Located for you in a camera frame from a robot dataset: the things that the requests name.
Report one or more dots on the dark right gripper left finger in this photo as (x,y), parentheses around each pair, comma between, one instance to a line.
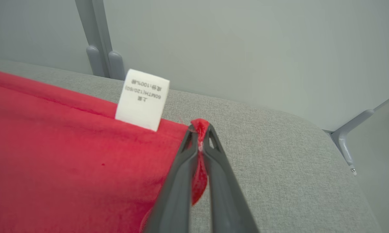
(176,187)

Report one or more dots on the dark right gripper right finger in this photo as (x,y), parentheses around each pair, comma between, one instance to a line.
(222,187)

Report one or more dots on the red white Bulls jersey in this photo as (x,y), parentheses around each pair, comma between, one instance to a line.
(68,155)

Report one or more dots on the grey partition foot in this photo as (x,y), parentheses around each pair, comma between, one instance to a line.
(343,139)

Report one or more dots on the grey double partition post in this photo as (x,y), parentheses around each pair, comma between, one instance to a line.
(97,32)

